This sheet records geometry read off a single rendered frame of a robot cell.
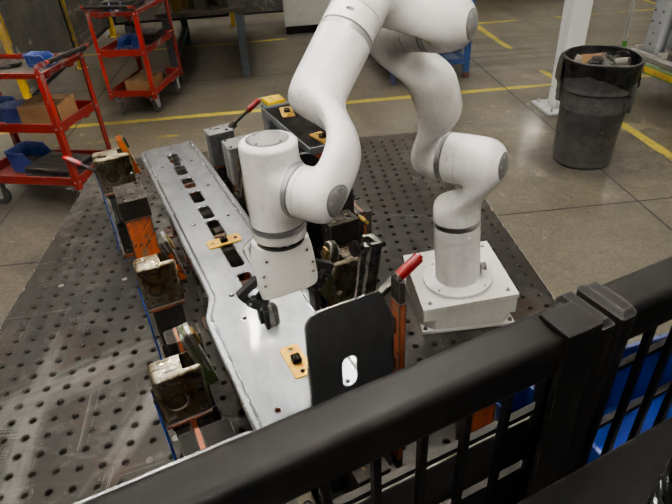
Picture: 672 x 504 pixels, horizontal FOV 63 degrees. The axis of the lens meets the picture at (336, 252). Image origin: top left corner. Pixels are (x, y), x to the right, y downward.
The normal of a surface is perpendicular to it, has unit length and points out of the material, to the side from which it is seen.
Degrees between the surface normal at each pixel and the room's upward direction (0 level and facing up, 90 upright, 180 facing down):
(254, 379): 0
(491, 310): 90
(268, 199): 92
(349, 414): 0
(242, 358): 0
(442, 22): 75
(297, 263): 90
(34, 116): 90
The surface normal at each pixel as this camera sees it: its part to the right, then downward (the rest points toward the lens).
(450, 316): 0.11, 0.55
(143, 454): -0.05, -0.83
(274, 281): 0.35, 0.53
